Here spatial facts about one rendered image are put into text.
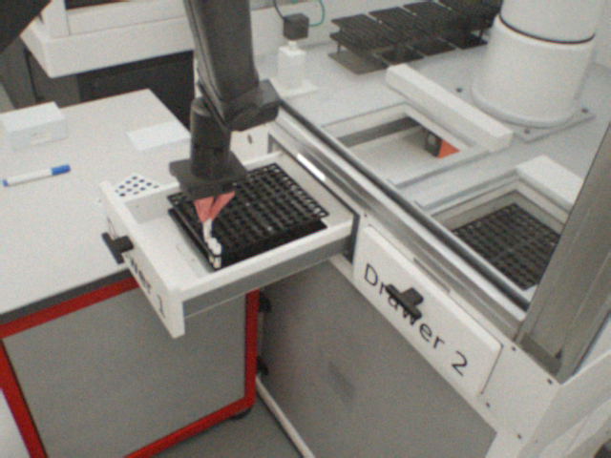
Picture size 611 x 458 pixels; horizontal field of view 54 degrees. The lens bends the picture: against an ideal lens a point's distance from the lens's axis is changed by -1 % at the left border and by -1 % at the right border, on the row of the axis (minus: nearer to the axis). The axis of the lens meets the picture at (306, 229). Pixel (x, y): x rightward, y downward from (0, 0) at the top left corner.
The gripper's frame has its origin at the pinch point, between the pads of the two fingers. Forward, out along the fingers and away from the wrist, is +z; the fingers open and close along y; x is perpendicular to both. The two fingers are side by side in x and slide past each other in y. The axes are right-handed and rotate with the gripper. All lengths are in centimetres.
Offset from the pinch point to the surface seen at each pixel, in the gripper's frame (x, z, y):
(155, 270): 5.7, 2.8, 10.3
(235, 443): -8, 95, -16
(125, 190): -30.8, 17.2, 3.6
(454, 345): 34.2, 3.9, -23.9
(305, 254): 7.5, 6.6, -14.8
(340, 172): 1.9, -4.3, -22.8
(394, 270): 19.8, 1.7, -22.8
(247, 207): -4.5, 4.6, -9.7
